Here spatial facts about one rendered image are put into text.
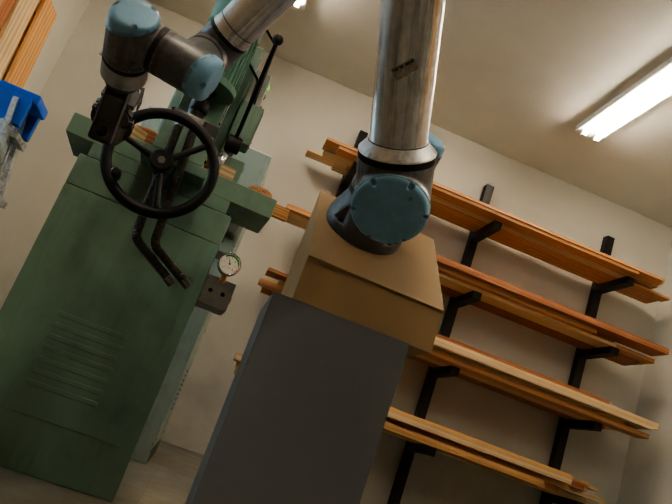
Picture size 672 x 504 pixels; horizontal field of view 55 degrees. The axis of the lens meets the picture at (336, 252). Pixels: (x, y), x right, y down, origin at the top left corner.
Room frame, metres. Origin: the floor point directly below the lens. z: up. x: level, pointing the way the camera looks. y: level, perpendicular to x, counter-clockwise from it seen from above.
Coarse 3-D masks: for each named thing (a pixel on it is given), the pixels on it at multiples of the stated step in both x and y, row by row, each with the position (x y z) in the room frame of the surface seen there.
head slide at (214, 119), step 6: (186, 96) 1.96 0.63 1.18; (180, 102) 1.96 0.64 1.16; (186, 102) 1.96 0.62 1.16; (180, 108) 1.96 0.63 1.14; (186, 108) 1.96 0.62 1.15; (210, 108) 1.97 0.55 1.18; (216, 108) 1.98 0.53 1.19; (222, 108) 1.98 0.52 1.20; (210, 114) 1.98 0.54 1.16; (216, 114) 1.98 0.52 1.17; (222, 114) 1.99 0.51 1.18; (210, 120) 1.98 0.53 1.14; (216, 120) 1.98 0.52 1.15; (216, 126) 1.98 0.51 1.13
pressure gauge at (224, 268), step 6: (222, 258) 1.71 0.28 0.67; (228, 258) 1.71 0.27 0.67; (234, 258) 1.72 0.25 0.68; (222, 264) 1.71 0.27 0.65; (228, 264) 1.72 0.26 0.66; (234, 264) 1.72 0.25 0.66; (240, 264) 1.72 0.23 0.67; (222, 270) 1.71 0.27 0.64; (228, 270) 1.72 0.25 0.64; (234, 270) 1.72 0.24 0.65; (222, 276) 1.74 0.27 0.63; (228, 276) 1.74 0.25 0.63; (222, 282) 1.74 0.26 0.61
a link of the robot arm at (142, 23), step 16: (128, 0) 1.05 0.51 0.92; (112, 16) 1.04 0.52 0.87; (128, 16) 1.04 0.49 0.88; (144, 16) 1.05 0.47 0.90; (112, 32) 1.06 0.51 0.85; (128, 32) 1.04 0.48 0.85; (144, 32) 1.05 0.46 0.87; (112, 48) 1.09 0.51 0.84; (128, 48) 1.08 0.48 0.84; (144, 48) 1.07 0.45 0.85; (112, 64) 1.13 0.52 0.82; (128, 64) 1.12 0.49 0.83
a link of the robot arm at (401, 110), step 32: (384, 0) 0.93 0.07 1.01; (416, 0) 0.90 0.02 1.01; (384, 32) 0.96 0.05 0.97; (416, 32) 0.94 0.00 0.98; (384, 64) 0.99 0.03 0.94; (416, 64) 0.97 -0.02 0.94; (384, 96) 1.03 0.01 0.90; (416, 96) 1.01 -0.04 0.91; (384, 128) 1.06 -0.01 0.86; (416, 128) 1.05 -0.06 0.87; (384, 160) 1.08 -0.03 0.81; (416, 160) 1.08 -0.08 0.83; (384, 192) 1.10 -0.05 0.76; (416, 192) 1.09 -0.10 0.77; (384, 224) 1.15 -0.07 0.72; (416, 224) 1.14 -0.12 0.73
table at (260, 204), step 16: (80, 128) 1.67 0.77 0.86; (80, 144) 1.74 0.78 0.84; (128, 144) 1.70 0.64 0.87; (144, 144) 1.62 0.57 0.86; (144, 160) 1.68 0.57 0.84; (192, 176) 1.67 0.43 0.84; (224, 192) 1.76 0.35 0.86; (240, 192) 1.77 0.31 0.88; (256, 192) 1.78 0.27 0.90; (240, 208) 1.79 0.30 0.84; (256, 208) 1.78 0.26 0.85; (272, 208) 1.79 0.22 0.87; (240, 224) 1.96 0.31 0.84; (256, 224) 1.90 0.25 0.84
